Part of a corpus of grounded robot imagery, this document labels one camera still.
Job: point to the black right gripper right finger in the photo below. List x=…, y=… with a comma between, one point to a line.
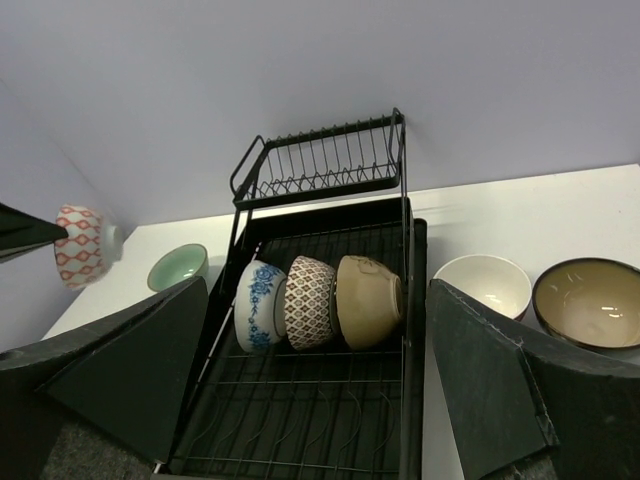
x=525, y=405

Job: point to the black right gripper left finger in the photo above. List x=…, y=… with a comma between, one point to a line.
x=125, y=375

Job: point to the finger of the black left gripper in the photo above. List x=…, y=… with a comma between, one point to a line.
x=22, y=233

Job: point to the dark blue patterned bowl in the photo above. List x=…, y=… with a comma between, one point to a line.
x=92, y=246

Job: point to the pale green bowl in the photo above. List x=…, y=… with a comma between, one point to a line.
x=179, y=264

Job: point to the blue and white floral bowl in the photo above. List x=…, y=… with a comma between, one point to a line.
x=259, y=307

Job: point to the black bowl tan outside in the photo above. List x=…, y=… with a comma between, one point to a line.
x=369, y=301

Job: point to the red lattice patterned bowl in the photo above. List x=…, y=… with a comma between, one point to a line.
x=308, y=303

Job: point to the black dish rack tray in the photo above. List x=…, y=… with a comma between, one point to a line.
x=328, y=412

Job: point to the brown bowl cream inside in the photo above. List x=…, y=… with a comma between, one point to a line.
x=590, y=302

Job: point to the white bowl brown outside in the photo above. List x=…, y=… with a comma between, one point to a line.
x=496, y=282

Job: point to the black wire plate rack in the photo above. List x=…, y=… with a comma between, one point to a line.
x=343, y=159

